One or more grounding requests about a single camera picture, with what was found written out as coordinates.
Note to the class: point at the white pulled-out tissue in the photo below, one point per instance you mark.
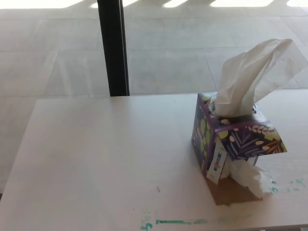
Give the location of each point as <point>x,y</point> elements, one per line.
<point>240,72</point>

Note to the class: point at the purple leaf-patterned tissue box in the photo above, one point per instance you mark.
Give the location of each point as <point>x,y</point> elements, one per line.
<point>250,142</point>

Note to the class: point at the crumpled white tissue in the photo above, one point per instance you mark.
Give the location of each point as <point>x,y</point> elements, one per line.
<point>252,178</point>

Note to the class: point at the black window frame post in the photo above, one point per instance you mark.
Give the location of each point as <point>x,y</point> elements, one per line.
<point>111,48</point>

